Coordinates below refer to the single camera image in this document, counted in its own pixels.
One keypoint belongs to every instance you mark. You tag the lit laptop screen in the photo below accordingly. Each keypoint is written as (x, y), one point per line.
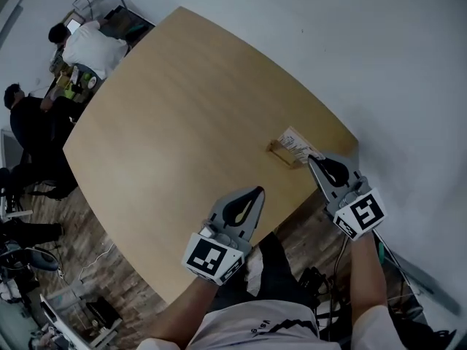
(74, 26)

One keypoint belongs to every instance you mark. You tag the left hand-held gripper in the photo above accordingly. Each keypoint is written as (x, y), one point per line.
(208, 257)

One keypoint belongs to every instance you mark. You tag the person's right forearm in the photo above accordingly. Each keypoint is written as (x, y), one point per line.
(366, 272)

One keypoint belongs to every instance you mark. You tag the white round plate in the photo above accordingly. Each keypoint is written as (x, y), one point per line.
(91, 81)

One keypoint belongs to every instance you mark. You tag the light wooden table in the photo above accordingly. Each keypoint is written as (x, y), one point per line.
(182, 122)

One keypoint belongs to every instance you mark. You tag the white printed paper label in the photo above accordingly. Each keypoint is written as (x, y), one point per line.
(295, 142)

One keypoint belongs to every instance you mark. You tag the green-headed broom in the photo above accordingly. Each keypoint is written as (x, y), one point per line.
(381, 253)

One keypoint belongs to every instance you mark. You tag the dark cluttered desk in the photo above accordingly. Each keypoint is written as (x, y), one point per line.
(120, 22)

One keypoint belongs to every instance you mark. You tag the person's left forearm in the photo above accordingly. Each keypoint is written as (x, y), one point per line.
(186, 308)

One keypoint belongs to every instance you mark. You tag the white desk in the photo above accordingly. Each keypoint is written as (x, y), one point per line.
(9, 149)
(65, 323)

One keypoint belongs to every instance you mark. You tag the person's white shirt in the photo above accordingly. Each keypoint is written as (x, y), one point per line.
(262, 326)

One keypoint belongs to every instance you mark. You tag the black floor box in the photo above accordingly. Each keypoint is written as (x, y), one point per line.
(104, 312)

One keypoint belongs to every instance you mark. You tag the person's black trousers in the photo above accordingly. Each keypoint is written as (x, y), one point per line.
(277, 268)

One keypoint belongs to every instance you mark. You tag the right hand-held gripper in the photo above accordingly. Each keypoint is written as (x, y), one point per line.
(361, 213)

